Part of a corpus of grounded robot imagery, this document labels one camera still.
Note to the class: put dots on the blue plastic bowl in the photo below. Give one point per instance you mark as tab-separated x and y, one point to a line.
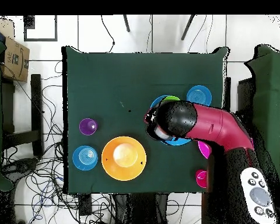
177	141
157	101

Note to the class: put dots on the green plastic bowl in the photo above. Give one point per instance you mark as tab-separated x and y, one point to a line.
171	98

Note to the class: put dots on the large pink plastic bowl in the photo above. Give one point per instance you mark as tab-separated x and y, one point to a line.
204	149

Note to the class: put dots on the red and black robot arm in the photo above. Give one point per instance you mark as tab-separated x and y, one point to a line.
212	126

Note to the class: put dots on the large orange plastic bowl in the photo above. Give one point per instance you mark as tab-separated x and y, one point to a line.
124	156

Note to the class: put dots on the dark green table cloth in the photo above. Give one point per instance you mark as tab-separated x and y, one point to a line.
119	77

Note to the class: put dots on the translucent blue shallow bowl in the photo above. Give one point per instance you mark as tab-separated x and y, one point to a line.
85	158
199	95

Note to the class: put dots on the purple plastic cup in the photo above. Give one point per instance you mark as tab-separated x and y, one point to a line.
86	127

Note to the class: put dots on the red plastic cup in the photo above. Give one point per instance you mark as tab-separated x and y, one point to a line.
200	178

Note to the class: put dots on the dark grey tripod leg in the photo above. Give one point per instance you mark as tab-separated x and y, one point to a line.
188	28
127	23

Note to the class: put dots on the black table foot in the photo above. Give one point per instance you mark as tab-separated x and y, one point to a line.
85	205

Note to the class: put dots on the cardboard box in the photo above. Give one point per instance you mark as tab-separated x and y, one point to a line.
15	60

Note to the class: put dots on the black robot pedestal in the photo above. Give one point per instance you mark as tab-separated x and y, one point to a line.
142	210

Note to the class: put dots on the black stool frame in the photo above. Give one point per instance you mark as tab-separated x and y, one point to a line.
36	105

